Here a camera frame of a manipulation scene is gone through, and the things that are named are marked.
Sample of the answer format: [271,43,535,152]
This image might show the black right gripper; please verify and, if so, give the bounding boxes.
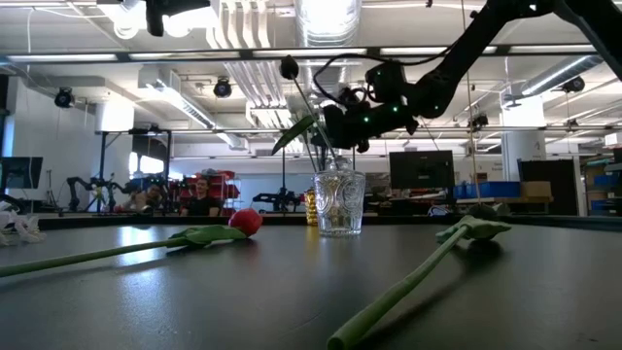
[310,61,420,154]

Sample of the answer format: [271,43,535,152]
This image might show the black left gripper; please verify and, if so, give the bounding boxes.
[144,0,211,38]

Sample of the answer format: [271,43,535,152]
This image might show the dark-headed tulip with long leaf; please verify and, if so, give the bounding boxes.
[270,54,341,171]

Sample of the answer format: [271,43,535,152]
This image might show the clear patterned glass vase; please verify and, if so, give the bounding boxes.
[312,155,367,238]

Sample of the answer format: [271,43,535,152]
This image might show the red tulip with green stem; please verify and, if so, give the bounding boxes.
[0,208,264,280]

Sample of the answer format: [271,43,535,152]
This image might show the red tulip with thick stem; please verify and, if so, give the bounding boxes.
[326,202,513,350]

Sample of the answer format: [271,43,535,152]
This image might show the bunch of white flowers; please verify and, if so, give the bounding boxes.
[0,201,48,247]

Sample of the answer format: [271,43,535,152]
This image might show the gold ribbed vase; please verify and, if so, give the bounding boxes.
[304,188,320,228]

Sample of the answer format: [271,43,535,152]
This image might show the large black monitor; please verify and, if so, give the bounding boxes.
[388,150,456,191]

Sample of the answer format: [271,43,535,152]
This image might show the red storage shelf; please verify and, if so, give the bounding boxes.
[167,169,242,218]

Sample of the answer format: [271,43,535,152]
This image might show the seated person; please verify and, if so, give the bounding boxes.
[180,175,223,218]

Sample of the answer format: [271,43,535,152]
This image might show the row of blue bins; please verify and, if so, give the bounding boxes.
[454,181,522,200]

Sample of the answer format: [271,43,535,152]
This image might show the person leaning at bench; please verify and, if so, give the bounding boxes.
[123,183,164,214]

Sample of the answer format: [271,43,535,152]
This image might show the background black robot arms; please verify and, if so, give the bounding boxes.
[66,174,127,214]

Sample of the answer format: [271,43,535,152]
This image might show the small dark monitor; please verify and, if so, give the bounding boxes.
[0,156,44,191]

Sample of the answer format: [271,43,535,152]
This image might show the brown cardboard box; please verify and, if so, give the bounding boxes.
[520,181,553,199]

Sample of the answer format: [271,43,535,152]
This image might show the black cabinet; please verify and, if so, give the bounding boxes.
[517,158,579,216]

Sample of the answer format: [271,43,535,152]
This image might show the storage shelf with bins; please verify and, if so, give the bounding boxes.
[585,155,622,215]

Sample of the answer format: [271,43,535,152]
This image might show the black frame bar with lights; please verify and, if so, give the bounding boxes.
[0,45,599,63]

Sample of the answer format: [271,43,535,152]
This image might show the silver ceiling air duct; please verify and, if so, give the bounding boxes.
[295,0,363,98]

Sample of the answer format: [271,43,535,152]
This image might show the thin hanging cable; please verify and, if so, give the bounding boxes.
[460,0,482,205]

